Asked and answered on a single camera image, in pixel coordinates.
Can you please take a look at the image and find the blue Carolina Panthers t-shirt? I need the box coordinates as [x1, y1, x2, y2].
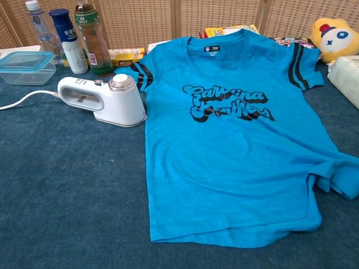
[114, 27, 359, 249]

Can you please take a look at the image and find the white handheld steam iron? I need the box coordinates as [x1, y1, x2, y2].
[57, 73, 148, 128]

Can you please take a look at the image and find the white pink packet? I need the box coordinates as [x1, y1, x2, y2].
[147, 42, 169, 54]

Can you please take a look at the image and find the small yellow box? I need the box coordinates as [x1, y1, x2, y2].
[108, 48, 145, 67]

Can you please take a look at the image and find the yellow snack bag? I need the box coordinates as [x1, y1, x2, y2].
[204, 24, 260, 39]

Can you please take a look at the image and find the dark blue carpeted table surface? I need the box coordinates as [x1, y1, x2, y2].
[0, 61, 359, 269]

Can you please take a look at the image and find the wicker folding screen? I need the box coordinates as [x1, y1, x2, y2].
[0, 0, 359, 53]

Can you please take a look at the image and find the green label tea bottle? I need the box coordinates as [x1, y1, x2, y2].
[74, 0, 114, 77]

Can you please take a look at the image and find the white bottle with blue cap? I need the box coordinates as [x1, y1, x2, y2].
[49, 8, 89, 75]

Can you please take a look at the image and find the black pink snack packet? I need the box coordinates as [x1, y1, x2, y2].
[270, 36, 316, 49]

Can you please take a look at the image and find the clear container with blue lid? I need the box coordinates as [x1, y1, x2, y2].
[0, 51, 57, 86]

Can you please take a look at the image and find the clear water bottle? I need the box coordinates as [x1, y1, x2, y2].
[25, 0, 64, 65]

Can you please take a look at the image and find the long cream tissue pack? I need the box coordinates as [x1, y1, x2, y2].
[327, 55, 359, 110]

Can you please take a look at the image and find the yellow plush toy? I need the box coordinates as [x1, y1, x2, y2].
[308, 17, 359, 64]

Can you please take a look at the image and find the white power cord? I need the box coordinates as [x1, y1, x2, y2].
[0, 90, 61, 112]

